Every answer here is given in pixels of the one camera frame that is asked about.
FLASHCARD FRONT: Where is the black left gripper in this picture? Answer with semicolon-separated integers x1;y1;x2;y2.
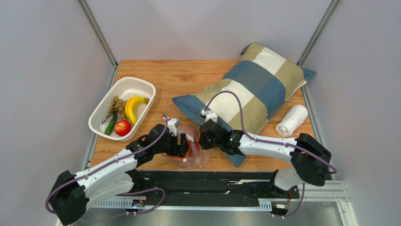
154;131;192;158

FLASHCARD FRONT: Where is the blue beige checkered pillow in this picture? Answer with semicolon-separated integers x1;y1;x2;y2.
172;43;317;168

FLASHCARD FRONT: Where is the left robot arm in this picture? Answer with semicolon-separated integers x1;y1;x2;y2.
46;124;193;226

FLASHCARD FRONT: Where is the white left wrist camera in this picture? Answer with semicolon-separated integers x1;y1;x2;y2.
167;118;181;137

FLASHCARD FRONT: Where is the right aluminium frame post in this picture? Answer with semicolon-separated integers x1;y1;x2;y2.
297;0;341;67

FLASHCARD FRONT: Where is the green fake chili pepper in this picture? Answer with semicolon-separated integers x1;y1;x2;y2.
104;112;117;135

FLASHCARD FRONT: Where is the aluminium frame post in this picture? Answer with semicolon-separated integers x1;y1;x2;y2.
77;0;119;68
297;0;341;67

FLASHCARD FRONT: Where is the clear orange zip top bag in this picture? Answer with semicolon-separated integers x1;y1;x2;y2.
161;125;210;169

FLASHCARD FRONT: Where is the left aluminium frame post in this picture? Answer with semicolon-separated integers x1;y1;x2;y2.
77;0;119;68

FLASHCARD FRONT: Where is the rolled white towel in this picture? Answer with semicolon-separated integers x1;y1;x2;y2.
275;105;309;137

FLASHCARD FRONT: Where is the yellow fake banana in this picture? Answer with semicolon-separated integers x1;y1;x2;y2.
125;96;150;126

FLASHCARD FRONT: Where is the white slotted cable duct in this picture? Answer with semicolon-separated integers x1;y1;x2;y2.
93;197;273;212

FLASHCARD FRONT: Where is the red fake apple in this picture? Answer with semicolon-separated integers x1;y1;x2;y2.
114;120;132;137

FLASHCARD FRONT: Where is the white perforated plastic basket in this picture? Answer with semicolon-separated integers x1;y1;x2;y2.
88;77;156;142

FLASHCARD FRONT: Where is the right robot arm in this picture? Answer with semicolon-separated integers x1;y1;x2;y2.
199;120;331;191

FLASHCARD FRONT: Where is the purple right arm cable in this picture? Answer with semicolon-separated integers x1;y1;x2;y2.
203;90;338;175

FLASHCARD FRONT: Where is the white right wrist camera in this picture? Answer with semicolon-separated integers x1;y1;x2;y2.
200;109;218;123

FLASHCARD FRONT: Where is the brown fake longan bunch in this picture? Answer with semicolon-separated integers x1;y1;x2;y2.
102;96;127;124

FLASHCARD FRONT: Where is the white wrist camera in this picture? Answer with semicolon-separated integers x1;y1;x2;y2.
200;109;218;123
167;118;181;137

